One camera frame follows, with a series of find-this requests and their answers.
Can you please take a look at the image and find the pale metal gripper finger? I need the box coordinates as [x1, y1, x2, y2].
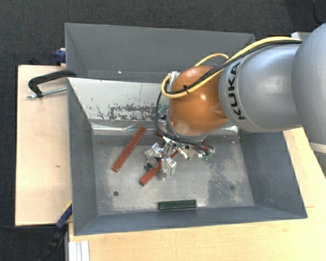
[156, 158, 178, 181]
[143, 142, 164, 171]

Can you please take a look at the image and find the grey metal bin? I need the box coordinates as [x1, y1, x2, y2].
[64, 22, 308, 236]

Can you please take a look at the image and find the pale wood flat board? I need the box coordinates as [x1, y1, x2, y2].
[15, 65, 73, 227]

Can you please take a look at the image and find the black cylinder on white bracket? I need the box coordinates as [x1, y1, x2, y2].
[178, 143, 200, 161]

